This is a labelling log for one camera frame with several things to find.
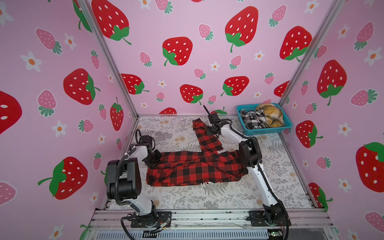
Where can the black white plaid shirt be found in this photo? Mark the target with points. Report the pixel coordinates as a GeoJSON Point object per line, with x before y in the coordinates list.
{"type": "Point", "coordinates": [254, 119]}

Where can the yellow plaid shirt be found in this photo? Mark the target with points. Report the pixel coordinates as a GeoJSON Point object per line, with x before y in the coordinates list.
{"type": "Point", "coordinates": [274, 115]}

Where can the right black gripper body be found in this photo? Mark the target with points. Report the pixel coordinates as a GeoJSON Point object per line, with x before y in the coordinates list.
{"type": "Point", "coordinates": [211, 131]}

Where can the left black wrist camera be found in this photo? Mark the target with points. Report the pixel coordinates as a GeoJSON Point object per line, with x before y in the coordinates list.
{"type": "Point", "coordinates": [146, 139]}

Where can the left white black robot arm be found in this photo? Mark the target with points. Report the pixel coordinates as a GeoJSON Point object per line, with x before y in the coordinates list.
{"type": "Point", "coordinates": [124, 185]}

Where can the red black plaid shirt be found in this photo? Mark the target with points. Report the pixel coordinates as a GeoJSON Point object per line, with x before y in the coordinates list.
{"type": "Point", "coordinates": [211, 165]}

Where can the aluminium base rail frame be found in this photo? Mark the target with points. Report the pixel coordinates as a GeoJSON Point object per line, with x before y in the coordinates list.
{"type": "Point", "coordinates": [306, 224]}

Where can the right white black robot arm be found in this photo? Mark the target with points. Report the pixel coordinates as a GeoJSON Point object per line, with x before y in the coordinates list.
{"type": "Point", "coordinates": [250, 156]}

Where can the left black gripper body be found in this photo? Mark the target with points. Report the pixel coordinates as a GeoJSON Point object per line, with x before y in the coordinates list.
{"type": "Point", "coordinates": [153, 160]}

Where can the teal plastic basket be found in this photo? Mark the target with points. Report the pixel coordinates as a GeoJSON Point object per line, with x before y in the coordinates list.
{"type": "Point", "coordinates": [287, 121]}

